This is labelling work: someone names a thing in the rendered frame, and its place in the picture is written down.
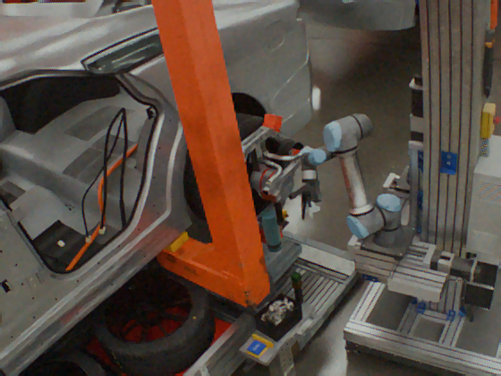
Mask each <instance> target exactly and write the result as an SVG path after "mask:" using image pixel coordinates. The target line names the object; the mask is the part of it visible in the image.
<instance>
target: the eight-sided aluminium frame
mask: <svg viewBox="0 0 501 376"><path fill-rule="evenodd" d="M267 137H269V138H271V139H273V140H275V141H277V142H278V144H279V145H280V143H281V140H282V139H283V138H286V137H287V136H285V135H283V134H281V133H279V132H275V131H274V129H271V128H267V127H263V126H261V127H260V128H259V129H258V130H257V131H256V132H254V133H252V134H251V135H250V136H249V137H247V138H246V139H245V140H244V141H242V150H243V155H244V160H245V162H246V159H247V156H248V154H249V153H250V152H251V151H252V150H253V149H255V148H256V147H257V146H259V145H260V144H261V142H262V141H263V140H265V139H266V138H267ZM287 138H289V137H287ZM284 155H285V156H292V155H293V149H291V150H289V151H288V152H286V153H285V154H284ZM282 162H283V168H284V169H283V171H284V170H285V169H286V168H287V167H288V166H289V165H290V164H291V163H292V162H293V161H282ZM286 198H287V197H286ZM286 198H283V197H282V199H281V202H282V208H283V207H284V206H285V204H286ZM268 208H271V209H275V205H274V202H271V203H270V204H269V205H268V206H267V207H265V209H268ZM257 221H258V225H259V229H260V230H261V229H262V228H263V226H262V221H261V216H260V214H259V215H258V216H257Z"/></svg>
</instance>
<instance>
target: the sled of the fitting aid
mask: <svg viewBox="0 0 501 376"><path fill-rule="evenodd" d="M292 242H293V247H292V248H291V249H290V250H289V251H288V252H287V253H286V254H285V255H283V256H282V258H281V259H280V260H279V261H278V262H277V263H276V265H275V266H274V267H273V268H272V269H270V270H269V272H271V273H272V274H273V279H274V283H275V282H276V281H277V280H278V279H279V278H280V277H281V276H282V274H283V273H284V272H285V271H286V270H288V269H289V267H290V266H291V264H292V263H293V262H294V261H295V260H296V259H297V258H298V257H299V255H300V254H302V246H301V244H300V243H296V242H295V241H292Z"/></svg>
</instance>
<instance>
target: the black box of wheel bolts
mask: <svg viewBox="0 0 501 376"><path fill-rule="evenodd" d="M301 306H302V304H301V303H300V302H298V301H295V300H293V299H292V298H291V297H289V296H288V295H285V294H283V293H282V292H280V293H279V294H278V295H277V296H276V297H274V298H273V299H272V300H271V301H269V302H268V304H267V305H266V306H265V307H264V308H263V309H262V310H261V311H259V312H258V313H256V314H255V315H254V316H253V317H254V319H255V323H256V327H257V330H258V331H260V332H262V333H263V334H265V335H266V336H268V337H269V338H271V339H273V340H274V341H276V342H277V341H278V340H279V339H281V338H282V337H283V336H284V335H285V334H287V333H289V332H290V331H291V330H292V329H293V328H294V327H295V326H296V325H297V324H298V323H299V322H300V321H301V320H302V319H303V317H302V312H301V309H302V307H301Z"/></svg>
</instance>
